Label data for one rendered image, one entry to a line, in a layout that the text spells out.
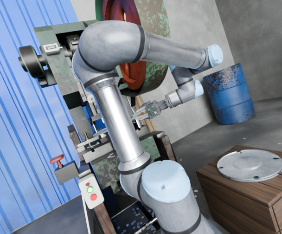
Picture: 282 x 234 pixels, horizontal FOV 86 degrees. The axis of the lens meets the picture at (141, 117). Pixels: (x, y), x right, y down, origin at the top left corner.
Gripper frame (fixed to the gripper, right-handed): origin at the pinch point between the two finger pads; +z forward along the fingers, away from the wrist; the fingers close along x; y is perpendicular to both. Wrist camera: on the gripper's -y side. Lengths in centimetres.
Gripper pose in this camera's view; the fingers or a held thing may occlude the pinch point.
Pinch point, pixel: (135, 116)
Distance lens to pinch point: 81.0
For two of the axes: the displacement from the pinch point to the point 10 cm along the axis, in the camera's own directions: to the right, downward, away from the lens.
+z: -8.7, 4.0, 2.8
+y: -2.2, 1.8, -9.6
